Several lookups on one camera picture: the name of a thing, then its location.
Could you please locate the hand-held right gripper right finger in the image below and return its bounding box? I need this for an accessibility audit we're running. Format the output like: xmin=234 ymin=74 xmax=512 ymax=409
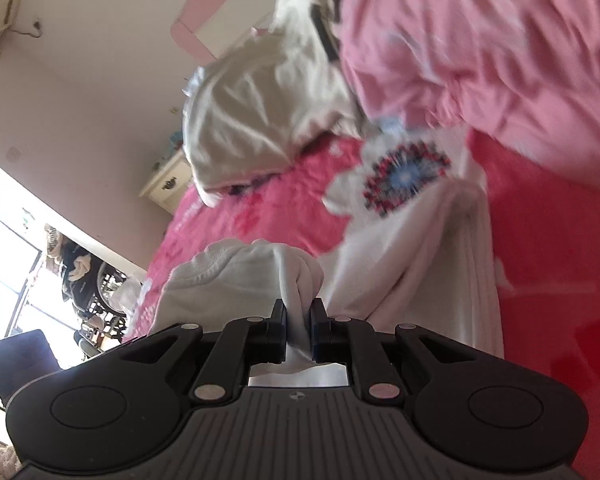
xmin=309 ymin=298 xmax=474 ymax=401

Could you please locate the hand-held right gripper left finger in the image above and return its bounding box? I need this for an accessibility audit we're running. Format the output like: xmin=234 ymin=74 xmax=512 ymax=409
xmin=120 ymin=298 xmax=288 ymax=402

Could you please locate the white sweatshirt with orange outline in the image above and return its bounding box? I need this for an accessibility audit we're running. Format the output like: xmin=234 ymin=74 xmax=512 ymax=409
xmin=149 ymin=180 xmax=507 ymax=377

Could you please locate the heap of dark clothes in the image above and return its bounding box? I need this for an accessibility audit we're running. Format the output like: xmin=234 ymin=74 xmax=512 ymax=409
xmin=44 ymin=224 xmax=107 ymax=307

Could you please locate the red floral blanket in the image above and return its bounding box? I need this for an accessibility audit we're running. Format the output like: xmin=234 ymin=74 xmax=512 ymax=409
xmin=121 ymin=124 xmax=600 ymax=480

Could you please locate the wheelchair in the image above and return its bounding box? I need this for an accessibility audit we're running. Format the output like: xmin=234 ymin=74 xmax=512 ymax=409
xmin=77 ymin=259 xmax=149 ymax=357

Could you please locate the cream nightstand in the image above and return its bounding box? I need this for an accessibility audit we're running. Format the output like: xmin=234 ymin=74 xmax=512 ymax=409
xmin=138 ymin=146 xmax=194 ymax=217

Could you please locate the cream hoodie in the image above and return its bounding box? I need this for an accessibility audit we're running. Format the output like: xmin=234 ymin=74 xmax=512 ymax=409
xmin=181 ymin=0 xmax=377 ymax=207

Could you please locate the dark blue chair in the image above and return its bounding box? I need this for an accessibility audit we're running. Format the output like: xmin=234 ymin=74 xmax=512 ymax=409
xmin=0 ymin=328 xmax=62 ymax=412

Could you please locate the barred window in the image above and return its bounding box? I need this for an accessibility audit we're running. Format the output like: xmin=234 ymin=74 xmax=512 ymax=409
xmin=0 ymin=151 xmax=49 ymax=402

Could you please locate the pink headboard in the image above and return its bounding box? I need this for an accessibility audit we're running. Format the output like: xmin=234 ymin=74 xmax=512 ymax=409
xmin=169 ymin=0 xmax=302 ymax=59

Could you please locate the pink floral quilt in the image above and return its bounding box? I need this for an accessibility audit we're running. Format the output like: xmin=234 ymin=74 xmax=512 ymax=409
xmin=336 ymin=0 xmax=600 ymax=187

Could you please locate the air conditioner cable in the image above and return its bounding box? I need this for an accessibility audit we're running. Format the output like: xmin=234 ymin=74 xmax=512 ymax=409
xmin=0 ymin=16 xmax=44 ymax=64

